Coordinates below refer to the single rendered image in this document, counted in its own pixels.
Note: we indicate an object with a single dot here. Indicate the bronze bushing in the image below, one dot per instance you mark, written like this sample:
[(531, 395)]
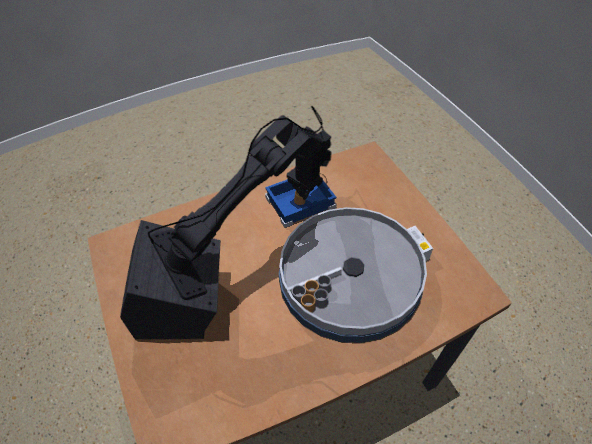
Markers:
[(298, 200), (311, 284), (308, 298)]

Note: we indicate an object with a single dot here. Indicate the grey round turntable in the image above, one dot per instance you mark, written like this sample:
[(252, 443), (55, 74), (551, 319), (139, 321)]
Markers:
[(375, 272)]

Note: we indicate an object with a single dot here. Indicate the grey metal bushing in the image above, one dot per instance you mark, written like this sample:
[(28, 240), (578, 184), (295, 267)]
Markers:
[(324, 279), (298, 289), (321, 293)]

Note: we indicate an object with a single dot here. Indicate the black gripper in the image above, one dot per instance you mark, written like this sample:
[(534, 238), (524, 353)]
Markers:
[(301, 180)]

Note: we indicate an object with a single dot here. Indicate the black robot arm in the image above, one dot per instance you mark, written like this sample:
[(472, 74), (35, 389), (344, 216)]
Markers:
[(194, 236)]

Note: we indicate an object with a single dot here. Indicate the blue open crate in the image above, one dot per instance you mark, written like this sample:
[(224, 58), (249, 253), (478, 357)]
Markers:
[(282, 195)]

